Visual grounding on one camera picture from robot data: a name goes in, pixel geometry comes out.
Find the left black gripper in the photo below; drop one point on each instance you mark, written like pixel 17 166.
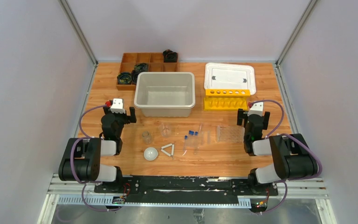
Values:
pixel 130 114

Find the clear glass beaker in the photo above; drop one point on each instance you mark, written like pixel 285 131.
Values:
pixel 165 130

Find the black round lens part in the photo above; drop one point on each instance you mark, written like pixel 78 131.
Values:
pixel 142 67
pixel 170 56
pixel 124 78
pixel 134 76

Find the white plastic bin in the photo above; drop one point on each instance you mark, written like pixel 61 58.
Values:
pixel 165 94

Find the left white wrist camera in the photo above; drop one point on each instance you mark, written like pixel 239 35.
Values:
pixel 117 106

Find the wooden compartment tray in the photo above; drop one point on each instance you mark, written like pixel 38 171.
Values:
pixel 132 64

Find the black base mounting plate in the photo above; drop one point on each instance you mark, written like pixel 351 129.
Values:
pixel 185 189

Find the yellow test tube rack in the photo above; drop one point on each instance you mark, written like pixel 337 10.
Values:
pixel 225 99

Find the white round dish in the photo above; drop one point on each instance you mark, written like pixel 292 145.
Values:
pixel 150 154

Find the small clear glass jar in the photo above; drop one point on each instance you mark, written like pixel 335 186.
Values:
pixel 147 138

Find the blue capped tube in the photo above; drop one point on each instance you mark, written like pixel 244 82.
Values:
pixel 185 142
pixel 196 142
pixel 190 138

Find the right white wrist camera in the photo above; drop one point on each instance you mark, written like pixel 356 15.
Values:
pixel 256 108

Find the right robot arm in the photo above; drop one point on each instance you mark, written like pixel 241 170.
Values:
pixel 292 159

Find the clear test tube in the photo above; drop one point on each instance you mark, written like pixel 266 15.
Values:
pixel 208 137
pixel 202 137

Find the white bin lid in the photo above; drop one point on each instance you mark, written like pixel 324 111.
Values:
pixel 230 76

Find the white clay triangle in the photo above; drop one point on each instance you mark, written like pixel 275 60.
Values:
pixel 168 149

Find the clear acrylic tube rack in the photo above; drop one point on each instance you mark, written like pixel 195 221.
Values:
pixel 230 134

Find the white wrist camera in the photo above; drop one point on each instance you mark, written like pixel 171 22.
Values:
pixel 117 106
pixel 256 108

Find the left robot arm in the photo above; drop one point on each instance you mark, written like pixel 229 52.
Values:
pixel 81 160

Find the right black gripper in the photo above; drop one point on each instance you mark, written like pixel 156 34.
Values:
pixel 242 115

